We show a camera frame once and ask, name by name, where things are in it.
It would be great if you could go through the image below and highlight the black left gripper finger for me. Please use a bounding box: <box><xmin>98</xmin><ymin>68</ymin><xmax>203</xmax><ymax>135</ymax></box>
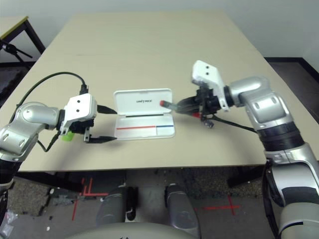
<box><xmin>87</xmin><ymin>135</ymin><xmax>118</xmax><ymax>145</ymax></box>
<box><xmin>97</xmin><ymin>104</ymin><xmax>118</xmax><ymax>115</ymax></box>

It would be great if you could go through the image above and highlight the red floor tape cross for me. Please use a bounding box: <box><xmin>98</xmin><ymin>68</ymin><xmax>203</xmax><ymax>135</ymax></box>
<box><xmin>195</xmin><ymin>195</ymin><xmax>242</xmax><ymax>215</ymax></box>

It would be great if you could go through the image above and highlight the grey robot left leg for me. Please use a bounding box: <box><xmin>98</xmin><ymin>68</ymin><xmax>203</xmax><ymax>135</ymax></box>
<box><xmin>96</xmin><ymin>184</ymin><xmax>139</xmax><ymax>227</ymax></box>

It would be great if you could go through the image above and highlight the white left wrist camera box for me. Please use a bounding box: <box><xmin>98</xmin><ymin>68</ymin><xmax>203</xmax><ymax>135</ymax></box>
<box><xmin>59</xmin><ymin>93</ymin><xmax>98</xmax><ymax>132</ymax></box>

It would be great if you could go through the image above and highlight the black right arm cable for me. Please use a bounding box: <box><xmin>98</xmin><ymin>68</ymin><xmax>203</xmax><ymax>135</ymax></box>
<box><xmin>211</xmin><ymin>116</ymin><xmax>277</xmax><ymax>239</ymax></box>

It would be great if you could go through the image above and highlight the black tripod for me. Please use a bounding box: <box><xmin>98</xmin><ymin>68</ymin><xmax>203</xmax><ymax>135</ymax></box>
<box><xmin>0</xmin><ymin>38</ymin><xmax>33</xmax><ymax>65</ymax></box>

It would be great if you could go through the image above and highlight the grey robot right leg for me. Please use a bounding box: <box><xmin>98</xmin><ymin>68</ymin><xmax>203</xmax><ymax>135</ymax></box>
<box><xmin>164</xmin><ymin>183</ymin><xmax>200</xmax><ymax>234</ymax></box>

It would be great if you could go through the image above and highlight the black marker with red cap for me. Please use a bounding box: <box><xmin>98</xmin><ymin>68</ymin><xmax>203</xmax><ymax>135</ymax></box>
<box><xmin>159</xmin><ymin>100</ymin><xmax>201</xmax><ymax>118</ymax></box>

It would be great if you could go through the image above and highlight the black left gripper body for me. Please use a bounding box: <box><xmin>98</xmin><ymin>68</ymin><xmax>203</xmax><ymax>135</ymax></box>
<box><xmin>69</xmin><ymin>119</ymin><xmax>95</xmax><ymax>144</ymax></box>

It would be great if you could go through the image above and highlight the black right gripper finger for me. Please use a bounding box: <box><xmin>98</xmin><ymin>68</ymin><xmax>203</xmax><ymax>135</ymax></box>
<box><xmin>177</xmin><ymin>106</ymin><xmax>202</xmax><ymax>115</ymax></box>
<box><xmin>176</xmin><ymin>96</ymin><xmax>200</xmax><ymax>108</ymax></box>

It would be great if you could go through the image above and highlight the grey robot leg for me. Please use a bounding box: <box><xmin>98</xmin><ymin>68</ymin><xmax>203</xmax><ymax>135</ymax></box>
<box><xmin>96</xmin><ymin>184</ymin><xmax>139</xmax><ymax>227</ymax></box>
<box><xmin>164</xmin><ymin>183</ymin><xmax>200</xmax><ymax>234</ymax></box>

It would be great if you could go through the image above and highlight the green highlighter pen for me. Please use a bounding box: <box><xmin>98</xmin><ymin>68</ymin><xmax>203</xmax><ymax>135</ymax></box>
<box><xmin>61</xmin><ymin>131</ymin><xmax>75</xmax><ymax>142</ymax></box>

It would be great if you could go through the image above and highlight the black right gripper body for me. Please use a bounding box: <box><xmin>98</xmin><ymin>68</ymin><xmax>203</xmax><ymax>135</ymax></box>
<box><xmin>195</xmin><ymin>86</ymin><xmax>221</xmax><ymax>120</ymax></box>

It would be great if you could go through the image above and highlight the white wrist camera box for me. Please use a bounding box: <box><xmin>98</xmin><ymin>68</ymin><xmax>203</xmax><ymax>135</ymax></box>
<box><xmin>190</xmin><ymin>60</ymin><xmax>230</xmax><ymax>112</ymax></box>
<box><xmin>59</xmin><ymin>93</ymin><xmax>98</xmax><ymax>132</ymax></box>

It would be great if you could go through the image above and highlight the clear plastic bag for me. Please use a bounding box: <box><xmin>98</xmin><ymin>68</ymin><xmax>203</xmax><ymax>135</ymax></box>
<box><xmin>0</xmin><ymin>209</ymin><xmax>18</xmax><ymax>237</ymax></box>

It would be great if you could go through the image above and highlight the white plastic pencil case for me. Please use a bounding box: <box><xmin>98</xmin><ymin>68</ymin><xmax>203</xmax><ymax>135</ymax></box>
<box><xmin>113</xmin><ymin>87</ymin><xmax>176</xmax><ymax>142</ymax></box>

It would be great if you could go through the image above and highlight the beige robot torso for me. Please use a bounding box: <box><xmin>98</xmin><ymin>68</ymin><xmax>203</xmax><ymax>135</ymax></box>
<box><xmin>66</xmin><ymin>223</ymin><xmax>195</xmax><ymax>239</ymax></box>

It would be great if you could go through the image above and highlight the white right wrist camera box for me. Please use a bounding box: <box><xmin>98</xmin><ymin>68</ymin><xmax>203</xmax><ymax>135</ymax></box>
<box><xmin>190</xmin><ymin>60</ymin><xmax>230</xmax><ymax>112</ymax></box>

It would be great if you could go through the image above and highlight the black framed side table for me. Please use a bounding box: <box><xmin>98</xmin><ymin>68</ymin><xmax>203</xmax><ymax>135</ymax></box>
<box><xmin>0</xmin><ymin>16</ymin><xmax>46</xmax><ymax>64</ymax></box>

